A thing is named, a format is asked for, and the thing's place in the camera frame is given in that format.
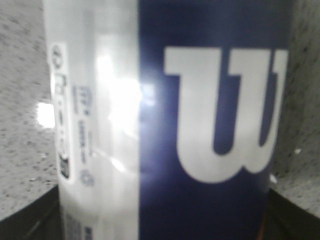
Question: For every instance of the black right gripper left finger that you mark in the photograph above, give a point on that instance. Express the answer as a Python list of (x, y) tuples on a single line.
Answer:
[(40, 220)]

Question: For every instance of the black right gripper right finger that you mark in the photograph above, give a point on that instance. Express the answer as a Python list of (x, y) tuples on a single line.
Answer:
[(284, 220)]

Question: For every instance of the white blue tennis ball can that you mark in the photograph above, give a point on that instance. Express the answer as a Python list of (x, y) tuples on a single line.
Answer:
[(166, 115)]

